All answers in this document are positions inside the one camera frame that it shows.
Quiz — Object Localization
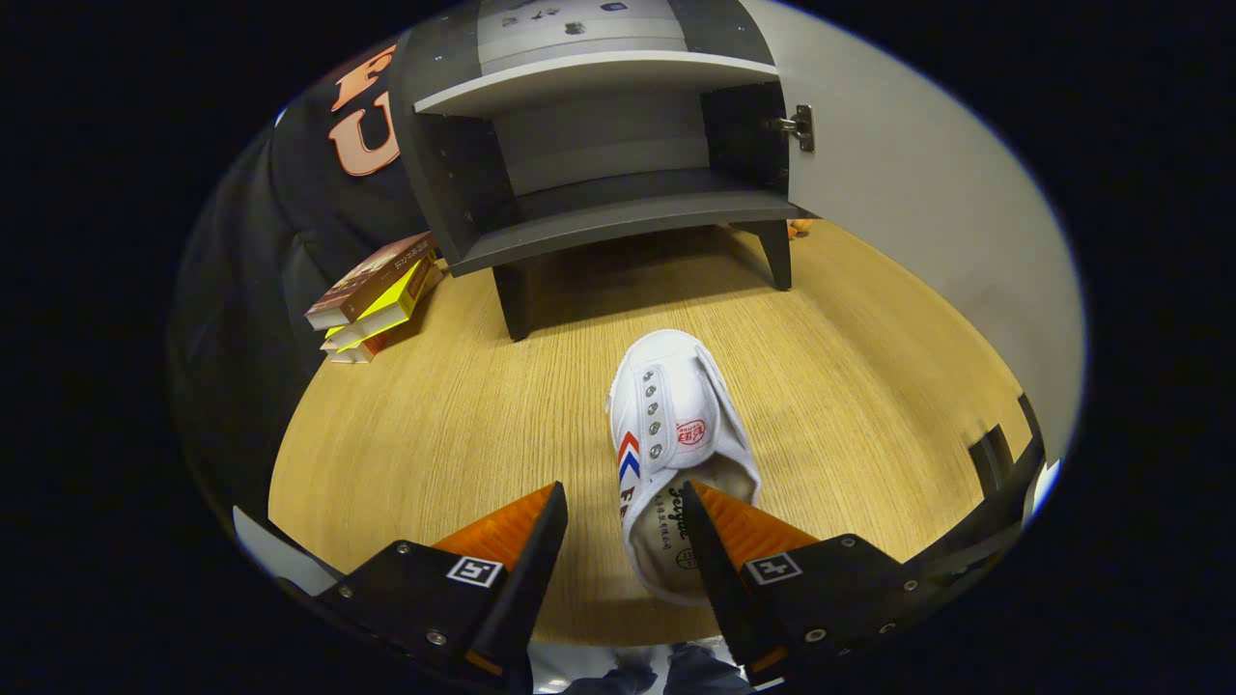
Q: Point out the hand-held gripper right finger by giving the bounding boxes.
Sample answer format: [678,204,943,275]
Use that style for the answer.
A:
[681,480,954,690]

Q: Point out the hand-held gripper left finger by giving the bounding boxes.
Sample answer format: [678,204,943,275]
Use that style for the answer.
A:
[314,481,571,677]

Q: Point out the white canvas shoe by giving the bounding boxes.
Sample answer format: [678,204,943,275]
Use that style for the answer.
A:
[605,329,764,607]

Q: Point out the dark grey shoe cabinet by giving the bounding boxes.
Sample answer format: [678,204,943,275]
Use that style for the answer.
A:
[391,0,812,344]

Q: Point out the beige shoe cabinet door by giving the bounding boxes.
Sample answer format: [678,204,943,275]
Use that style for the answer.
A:
[739,0,1089,513]

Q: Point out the metal door hinge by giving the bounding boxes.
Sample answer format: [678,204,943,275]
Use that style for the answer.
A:
[770,104,817,153]

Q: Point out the person's legs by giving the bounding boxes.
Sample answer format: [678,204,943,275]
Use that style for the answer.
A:
[565,642,759,695]

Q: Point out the orange book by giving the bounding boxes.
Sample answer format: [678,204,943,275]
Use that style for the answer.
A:
[326,265,447,365]

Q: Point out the yellow book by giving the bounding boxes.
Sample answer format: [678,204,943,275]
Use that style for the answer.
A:
[323,256,435,350]

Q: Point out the brown book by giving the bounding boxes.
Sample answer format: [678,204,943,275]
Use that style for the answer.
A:
[305,232,437,331]

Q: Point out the black backdrop cloth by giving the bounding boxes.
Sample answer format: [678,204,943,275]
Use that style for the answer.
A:
[169,39,445,522]

